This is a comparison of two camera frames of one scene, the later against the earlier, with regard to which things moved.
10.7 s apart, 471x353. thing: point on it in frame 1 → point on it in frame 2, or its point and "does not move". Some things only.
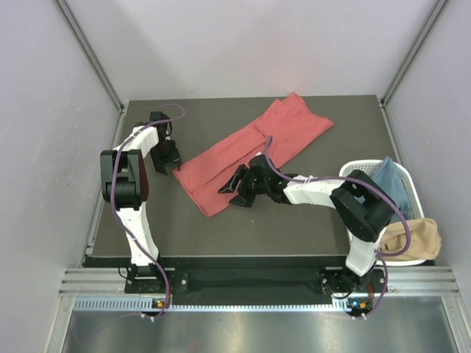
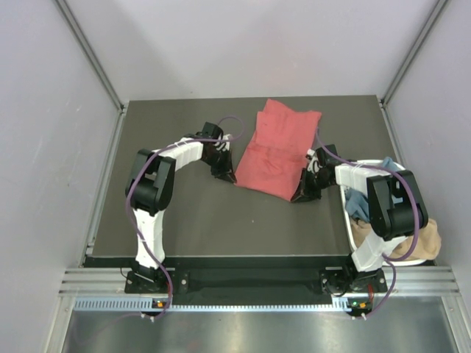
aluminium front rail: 399,281 does not move
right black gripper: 243,198 → 305,193
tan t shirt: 425,240 does not move
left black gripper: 173,158 → 224,173
